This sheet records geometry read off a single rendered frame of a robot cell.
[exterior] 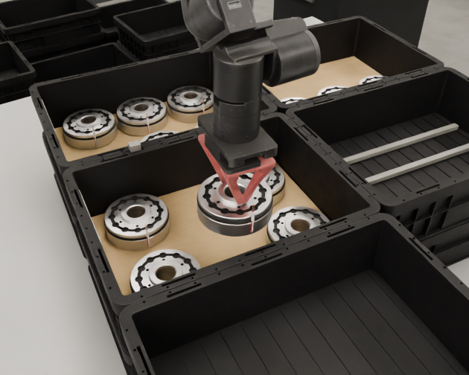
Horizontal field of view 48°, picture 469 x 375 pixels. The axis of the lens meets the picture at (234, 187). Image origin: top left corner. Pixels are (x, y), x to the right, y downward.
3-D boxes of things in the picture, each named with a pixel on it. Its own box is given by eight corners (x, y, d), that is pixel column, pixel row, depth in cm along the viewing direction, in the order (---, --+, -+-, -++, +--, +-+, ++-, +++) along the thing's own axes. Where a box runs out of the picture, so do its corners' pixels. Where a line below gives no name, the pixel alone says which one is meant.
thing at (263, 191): (215, 231, 67) (215, 227, 67) (187, 184, 74) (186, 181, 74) (285, 208, 71) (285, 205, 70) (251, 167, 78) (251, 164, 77)
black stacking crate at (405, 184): (372, 264, 84) (385, 210, 77) (279, 162, 105) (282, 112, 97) (548, 193, 98) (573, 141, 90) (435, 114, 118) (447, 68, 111)
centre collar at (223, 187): (225, 210, 70) (225, 206, 69) (211, 187, 73) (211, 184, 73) (259, 199, 71) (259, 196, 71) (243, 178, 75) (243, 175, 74)
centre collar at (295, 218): (295, 242, 81) (295, 239, 80) (278, 222, 84) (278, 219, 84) (321, 232, 82) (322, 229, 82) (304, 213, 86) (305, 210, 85)
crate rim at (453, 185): (383, 221, 78) (386, 209, 76) (281, 120, 98) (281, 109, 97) (570, 150, 91) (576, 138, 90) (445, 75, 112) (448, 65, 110)
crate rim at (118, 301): (117, 321, 64) (115, 309, 63) (62, 181, 85) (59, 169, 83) (383, 221, 78) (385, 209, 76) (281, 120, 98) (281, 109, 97)
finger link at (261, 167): (248, 175, 75) (251, 118, 69) (272, 206, 70) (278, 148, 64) (204, 187, 73) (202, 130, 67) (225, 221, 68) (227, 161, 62)
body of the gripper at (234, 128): (241, 117, 71) (243, 67, 67) (278, 158, 64) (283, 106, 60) (196, 128, 69) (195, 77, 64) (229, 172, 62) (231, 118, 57)
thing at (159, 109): (123, 129, 105) (122, 126, 105) (112, 104, 113) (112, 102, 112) (172, 119, 108) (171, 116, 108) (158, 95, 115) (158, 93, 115)
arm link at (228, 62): (203, 39, 59) (231, 59, 55) (254, 27, 62) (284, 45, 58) (204, 94, 63) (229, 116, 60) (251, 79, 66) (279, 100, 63)
